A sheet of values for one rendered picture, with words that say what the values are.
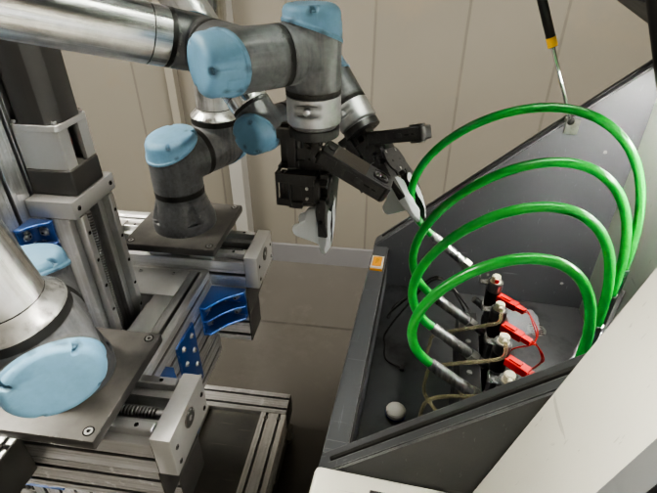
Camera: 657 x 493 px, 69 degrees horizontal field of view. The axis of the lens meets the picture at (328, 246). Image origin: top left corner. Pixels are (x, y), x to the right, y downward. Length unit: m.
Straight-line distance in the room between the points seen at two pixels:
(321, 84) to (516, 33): 1.82
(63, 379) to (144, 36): 0.41
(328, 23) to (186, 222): 0.67
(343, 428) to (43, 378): 0.46
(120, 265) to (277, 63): 0.65
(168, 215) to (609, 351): 0.93
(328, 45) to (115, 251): 0.65
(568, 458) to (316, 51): 0.52
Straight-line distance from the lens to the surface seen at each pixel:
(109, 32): 0.66
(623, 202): 0.79
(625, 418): 0.50
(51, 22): 0.65
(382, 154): 0.89
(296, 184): 0.69
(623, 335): 0.53
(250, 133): 0.88
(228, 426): 1.80
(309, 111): 0.64
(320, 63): 0.63
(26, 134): 0.95
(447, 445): 0.69
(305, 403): 2.10
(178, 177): 1.12
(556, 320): 1.34
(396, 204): 0.89
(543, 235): 1.26
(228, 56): 0.57
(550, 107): 0.82
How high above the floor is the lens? 1.63
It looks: 33 degrees down
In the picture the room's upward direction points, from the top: straight up
